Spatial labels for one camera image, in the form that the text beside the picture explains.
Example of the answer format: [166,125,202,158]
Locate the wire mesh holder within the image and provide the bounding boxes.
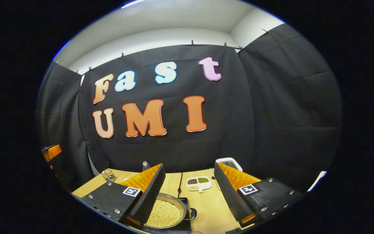
[101,169,116,182]

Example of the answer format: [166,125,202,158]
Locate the white toaster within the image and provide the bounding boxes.
[215,158,243,173]

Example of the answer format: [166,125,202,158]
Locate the black induction cooktop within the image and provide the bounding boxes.
[142,197,192,233]

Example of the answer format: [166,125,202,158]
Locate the pile of soybeans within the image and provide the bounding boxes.
[146,200,181,228]

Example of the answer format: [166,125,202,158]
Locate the black backdrop cloth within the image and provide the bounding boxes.
[36,23,343,192]

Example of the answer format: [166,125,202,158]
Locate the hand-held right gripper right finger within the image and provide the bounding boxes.
[214,162,304,228]

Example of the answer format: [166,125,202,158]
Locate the stainless steel pot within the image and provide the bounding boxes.
[143,193,197,229]

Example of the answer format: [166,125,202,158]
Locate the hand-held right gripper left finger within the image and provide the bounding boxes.
[81,163,166,228]

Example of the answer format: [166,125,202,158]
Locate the white divided bean dish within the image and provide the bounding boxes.
[186,176,212,193]

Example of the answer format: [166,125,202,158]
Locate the white toaster cable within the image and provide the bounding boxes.
[210,168,221,190]

